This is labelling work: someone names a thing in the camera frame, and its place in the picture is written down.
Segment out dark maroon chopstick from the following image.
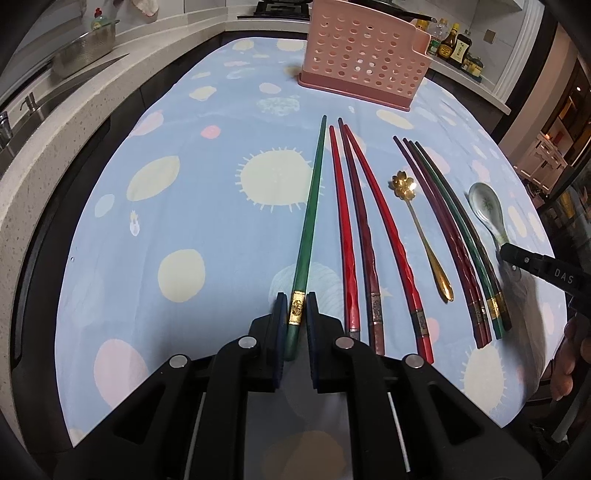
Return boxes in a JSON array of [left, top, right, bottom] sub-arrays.
[[338, 118, 385, 355]]

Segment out black gas stove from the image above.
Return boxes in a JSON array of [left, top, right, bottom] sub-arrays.
[[242, 0, 310, 21]]

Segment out pink perforated utensil holder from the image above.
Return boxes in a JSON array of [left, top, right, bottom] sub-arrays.
[[298, 1, 431, 112]]

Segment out kitchen sink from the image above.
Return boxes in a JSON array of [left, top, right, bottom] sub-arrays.
[[8, 53, 127, 135]]

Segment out bright red chopstick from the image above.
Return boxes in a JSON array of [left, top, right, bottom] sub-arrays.
[[329, 125, 361, 340]]

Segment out dark soy sauce bottle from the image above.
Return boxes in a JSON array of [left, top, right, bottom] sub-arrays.
[[449, 34, 472, 69]]

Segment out green chopstick gold band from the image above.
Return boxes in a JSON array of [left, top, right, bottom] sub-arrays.
[[284, 115, 328, 362]]

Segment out brown sauce bottle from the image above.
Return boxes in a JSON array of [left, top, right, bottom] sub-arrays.
[[438, 23, 460, 60]]

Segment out green dish soap bottle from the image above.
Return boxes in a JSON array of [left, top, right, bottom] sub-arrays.
[[90, 8, 107, 30]]

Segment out dark red chopstick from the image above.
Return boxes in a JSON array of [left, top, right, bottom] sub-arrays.
[[403, 138, 492, 349]]

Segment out long red chopstick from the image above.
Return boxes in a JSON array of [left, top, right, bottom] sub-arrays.
[[344, 124, 436, 365]]

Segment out chrome faucet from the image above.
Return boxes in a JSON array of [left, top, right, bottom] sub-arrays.
[[0, 92, 38, 149]]

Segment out clear oil bottle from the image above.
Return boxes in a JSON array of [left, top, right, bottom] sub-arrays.
[[428, 18, 448, 56]]

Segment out steel pot by sink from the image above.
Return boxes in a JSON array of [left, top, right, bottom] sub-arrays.
[[51, 20, 119, 78]]

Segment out blue dotted tablecloth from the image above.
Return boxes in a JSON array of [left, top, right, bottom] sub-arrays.
[[55, 38, 566, 445]]

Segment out purple maroon chopstick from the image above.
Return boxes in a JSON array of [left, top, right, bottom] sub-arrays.
[[393, 136, 491, 349]]

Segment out brown chopstick gold band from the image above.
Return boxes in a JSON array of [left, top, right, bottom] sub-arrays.
[[412, 142, 512, 339]]

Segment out gold flower spoon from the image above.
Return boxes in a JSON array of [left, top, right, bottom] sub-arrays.
[[389, 171, 455, 303]]

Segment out person's right hand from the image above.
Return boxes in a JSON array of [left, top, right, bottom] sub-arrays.
[[550, 319, 590, 401]]

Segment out hanging dish towel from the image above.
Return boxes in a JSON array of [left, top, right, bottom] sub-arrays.
[[131, 0, 159, 20]]

